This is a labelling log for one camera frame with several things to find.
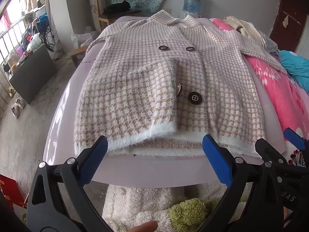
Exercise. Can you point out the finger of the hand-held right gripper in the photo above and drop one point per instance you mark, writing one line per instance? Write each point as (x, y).
(295, 139)
(264, 149)

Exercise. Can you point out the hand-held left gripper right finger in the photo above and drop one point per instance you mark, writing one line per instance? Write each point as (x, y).
(217, 160)

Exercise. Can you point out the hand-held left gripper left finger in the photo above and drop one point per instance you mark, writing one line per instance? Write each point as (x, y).
(95, 160)

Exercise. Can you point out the beige houndstooth coat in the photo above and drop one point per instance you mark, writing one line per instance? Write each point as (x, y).
(144, 94)

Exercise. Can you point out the pile of clothes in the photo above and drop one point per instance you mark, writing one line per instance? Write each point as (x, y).
(31, 36)

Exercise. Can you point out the person's left hand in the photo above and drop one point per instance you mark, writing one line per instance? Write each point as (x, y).
(144, 227)

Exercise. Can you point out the pink floral blanket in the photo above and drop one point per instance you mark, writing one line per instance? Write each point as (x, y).
(282, 96)

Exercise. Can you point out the white fluffy blanket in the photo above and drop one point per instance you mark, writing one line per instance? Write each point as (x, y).
(135, 205)

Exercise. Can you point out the glossy pink mat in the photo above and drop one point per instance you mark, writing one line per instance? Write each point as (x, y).
(154, 171)

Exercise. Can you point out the green fluffy cloth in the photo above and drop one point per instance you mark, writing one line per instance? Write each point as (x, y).
(188, 214)

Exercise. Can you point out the teal garment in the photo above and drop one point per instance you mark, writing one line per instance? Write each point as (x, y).
(295, 67)

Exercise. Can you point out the cardboard box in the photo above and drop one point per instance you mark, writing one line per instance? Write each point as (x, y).
(9, 193)

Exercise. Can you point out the white shoe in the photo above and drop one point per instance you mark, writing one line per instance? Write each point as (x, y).
(20, 103)
(15, 111)

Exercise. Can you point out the grey cabinet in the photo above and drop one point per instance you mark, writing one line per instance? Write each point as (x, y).
(33, 75)

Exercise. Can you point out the beige slippers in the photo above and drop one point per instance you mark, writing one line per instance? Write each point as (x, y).
(11, 92)

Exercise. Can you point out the small wooden stool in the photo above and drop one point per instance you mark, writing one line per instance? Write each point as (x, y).
(78, 53)

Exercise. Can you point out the brown door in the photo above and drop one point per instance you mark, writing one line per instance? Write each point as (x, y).
(289, 29)

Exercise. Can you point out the cream garment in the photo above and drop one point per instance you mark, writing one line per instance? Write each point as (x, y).
(248, 30)

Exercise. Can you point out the clear plastic bag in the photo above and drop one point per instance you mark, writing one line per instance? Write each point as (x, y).
(83, 38)

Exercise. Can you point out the wheelchair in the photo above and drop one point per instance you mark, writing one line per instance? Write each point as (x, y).
(48, 36)

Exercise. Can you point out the wooden chair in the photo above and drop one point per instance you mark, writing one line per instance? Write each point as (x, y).
(113, 17)

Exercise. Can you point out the white water dispenser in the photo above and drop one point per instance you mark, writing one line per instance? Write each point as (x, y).
(190, 15)

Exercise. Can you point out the blue water jug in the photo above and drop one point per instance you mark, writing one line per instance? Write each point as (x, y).
(192, 1)

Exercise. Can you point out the wall socket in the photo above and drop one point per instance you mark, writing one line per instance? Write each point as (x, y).
(169, 11)

